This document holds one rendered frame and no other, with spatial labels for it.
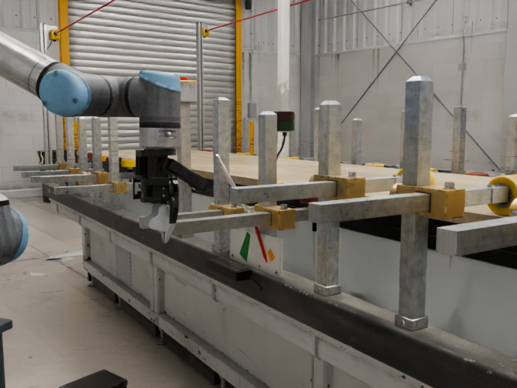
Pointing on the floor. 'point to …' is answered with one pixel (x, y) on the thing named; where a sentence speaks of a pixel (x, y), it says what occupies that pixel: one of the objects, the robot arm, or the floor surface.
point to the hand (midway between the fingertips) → (168, 236)
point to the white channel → (283, 68)
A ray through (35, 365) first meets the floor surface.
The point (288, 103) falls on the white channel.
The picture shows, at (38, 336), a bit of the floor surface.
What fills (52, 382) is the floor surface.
